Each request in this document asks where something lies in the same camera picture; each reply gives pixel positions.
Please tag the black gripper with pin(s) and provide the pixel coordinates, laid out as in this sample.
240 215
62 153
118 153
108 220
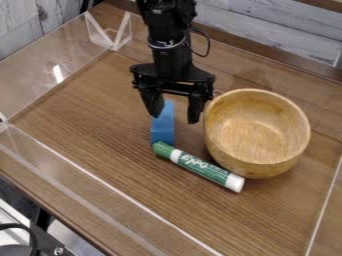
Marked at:
193 83

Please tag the blue rectangular block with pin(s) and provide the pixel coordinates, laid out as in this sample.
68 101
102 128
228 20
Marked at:
163 125

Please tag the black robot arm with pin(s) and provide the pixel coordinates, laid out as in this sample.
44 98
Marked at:
171 74

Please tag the brown wooden bowl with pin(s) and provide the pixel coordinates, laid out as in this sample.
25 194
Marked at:
256 132

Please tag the green Expo marker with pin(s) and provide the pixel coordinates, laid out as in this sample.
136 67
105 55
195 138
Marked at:
213 173

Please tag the clear acrylic corner bracket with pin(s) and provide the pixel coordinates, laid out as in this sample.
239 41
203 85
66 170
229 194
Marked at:
109 38

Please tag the clear acrylic front wall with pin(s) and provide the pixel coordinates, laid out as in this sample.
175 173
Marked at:
120 225

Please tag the black stand with cable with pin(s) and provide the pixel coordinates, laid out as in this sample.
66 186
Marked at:
24 222

